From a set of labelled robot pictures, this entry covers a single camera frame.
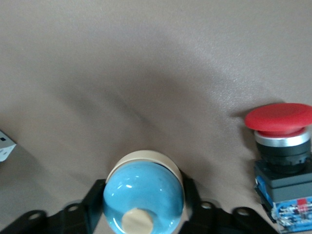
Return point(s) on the white circuit breaker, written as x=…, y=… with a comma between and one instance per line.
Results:
x=6, y=148

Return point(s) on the blue dome bell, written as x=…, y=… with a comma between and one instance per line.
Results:
x=143, y=190

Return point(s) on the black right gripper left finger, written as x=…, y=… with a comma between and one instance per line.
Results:
x=80, y=219

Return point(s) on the brown table cover mat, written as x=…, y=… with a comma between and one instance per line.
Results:
x=122, y=48

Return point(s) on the red mushroom push button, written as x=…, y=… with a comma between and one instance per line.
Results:
x=278, y=119

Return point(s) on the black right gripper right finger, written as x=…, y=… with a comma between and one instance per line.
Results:
x=212, y=219

